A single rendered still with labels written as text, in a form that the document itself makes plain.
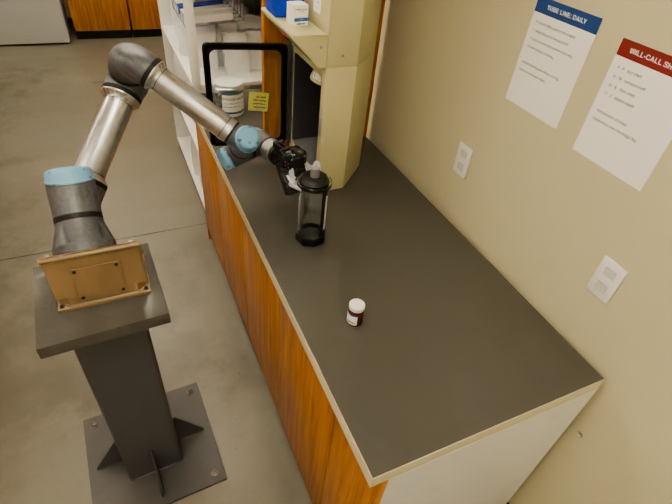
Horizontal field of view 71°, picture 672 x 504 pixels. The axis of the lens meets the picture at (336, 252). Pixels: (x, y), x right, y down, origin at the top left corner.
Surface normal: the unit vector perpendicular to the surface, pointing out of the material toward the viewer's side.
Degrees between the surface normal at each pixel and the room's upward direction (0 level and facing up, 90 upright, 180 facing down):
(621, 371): 90
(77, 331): 0
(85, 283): 90
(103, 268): 90
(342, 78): 90
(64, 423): 0
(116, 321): 0
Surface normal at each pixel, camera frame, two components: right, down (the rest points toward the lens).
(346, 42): 0.40, 0.62
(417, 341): 0.07, -0.77
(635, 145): -0.91, 0.20
